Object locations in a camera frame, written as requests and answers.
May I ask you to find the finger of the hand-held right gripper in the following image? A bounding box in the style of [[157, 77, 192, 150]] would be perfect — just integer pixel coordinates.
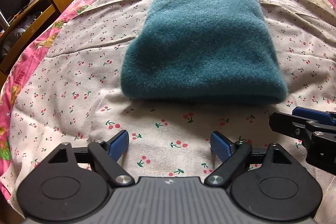
[[268, 111, 313, 141], [292, 106, 336, 127]]

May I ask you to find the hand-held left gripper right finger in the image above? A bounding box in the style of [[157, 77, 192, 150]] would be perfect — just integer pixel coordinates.
[[204, 131, 294, 187]]

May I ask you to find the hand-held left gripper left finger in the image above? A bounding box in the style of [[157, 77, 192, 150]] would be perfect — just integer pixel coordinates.
[[46, 130, 136, 187]]

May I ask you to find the teal fuzzy sweater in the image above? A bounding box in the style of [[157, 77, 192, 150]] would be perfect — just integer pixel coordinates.
[[120, 0, 289, 106]]

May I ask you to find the cherry print bed sheet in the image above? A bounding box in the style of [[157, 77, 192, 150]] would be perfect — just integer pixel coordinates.
[[8, 0, 336, 224]]

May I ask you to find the pink floral quilt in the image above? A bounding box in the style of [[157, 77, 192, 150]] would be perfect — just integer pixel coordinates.
[[0, 0, 336, 203]]

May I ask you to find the wooden cabinet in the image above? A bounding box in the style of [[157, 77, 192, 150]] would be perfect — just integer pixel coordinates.
[[0, 0, 82, 75]]

